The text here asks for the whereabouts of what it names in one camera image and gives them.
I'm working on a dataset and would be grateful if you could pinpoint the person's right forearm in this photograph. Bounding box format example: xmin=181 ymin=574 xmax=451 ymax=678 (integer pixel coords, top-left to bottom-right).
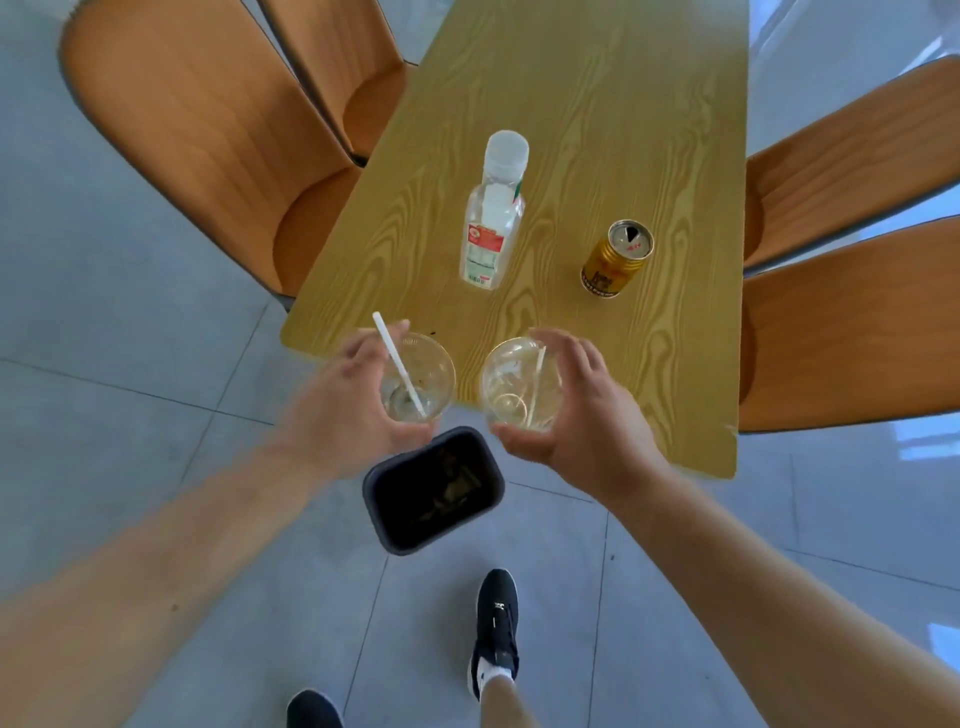
xmin=600 ymin=463 xmax=960 ymax=728

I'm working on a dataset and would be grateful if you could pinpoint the white sock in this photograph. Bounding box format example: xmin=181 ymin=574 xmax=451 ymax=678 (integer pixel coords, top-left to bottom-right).
xmin=478 ymin=658 xmax=516 ymax=695

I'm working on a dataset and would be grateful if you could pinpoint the white drinking straw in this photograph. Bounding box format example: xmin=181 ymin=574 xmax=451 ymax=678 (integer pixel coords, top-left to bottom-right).
xmin=372 ymin=312 xmax=428 ymax=419

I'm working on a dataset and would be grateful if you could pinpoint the person's left forearm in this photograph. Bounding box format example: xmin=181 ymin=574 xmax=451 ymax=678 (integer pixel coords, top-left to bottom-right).
xmin=0 ymin=441 xmax=333 ymax=728

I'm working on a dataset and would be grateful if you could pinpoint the dark grey trash bin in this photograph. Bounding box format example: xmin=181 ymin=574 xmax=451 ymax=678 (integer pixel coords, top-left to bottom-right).
xmin=362 ymin=426 xmax=507 ymax=557

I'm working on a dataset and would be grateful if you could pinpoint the orange wooden chair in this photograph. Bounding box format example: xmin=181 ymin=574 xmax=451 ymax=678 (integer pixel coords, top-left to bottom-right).
xmin=58 ymin=0 xmax=366 ymax=300
xmin=743 ymin=55 xmax=960 ymax=272
xmin=738 ymin=216 xmax=960 ymax=435
xmin=257 ymin=0 xmax=418 ymax=164

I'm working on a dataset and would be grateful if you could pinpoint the clear plastic cup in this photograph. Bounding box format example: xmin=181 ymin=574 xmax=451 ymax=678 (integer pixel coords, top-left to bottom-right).
xmin=378 ymin=332 xmax=457 ymax=426
xmin=478 ymin=336 xmax=564 ymax=435

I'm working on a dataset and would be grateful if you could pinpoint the black sneaker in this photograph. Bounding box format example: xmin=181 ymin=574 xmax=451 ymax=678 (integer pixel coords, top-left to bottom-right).
xmin=466 ymin=568 xmax=522 ymax=703
xmin=285 ymin=689 xmax=345 ymax=728

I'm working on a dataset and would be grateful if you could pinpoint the person's left hand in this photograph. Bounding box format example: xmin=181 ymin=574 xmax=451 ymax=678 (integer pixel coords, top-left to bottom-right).
xmin=273 ymin=320 xmax=438 ymax=482

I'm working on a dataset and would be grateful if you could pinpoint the gold drink can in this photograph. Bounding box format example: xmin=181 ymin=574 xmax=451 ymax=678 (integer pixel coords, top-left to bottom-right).
xmin=579 ymin=219 xmax=656 ymax=300

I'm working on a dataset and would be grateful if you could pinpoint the clear plastic water bottle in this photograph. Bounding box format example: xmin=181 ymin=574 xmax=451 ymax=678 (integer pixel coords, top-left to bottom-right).
xmin=459 ymin=129 xmax=531 ymax=292

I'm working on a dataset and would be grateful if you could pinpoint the person's right hand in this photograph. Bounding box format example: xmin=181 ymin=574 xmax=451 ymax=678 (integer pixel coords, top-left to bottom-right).
xmin=490 ymin=327 xmax=670 ymax=505

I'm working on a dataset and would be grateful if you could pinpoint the person's right leg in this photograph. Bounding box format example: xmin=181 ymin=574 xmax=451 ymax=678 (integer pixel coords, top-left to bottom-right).
xmin=480 ymin=675 xmax=538 ymax=728

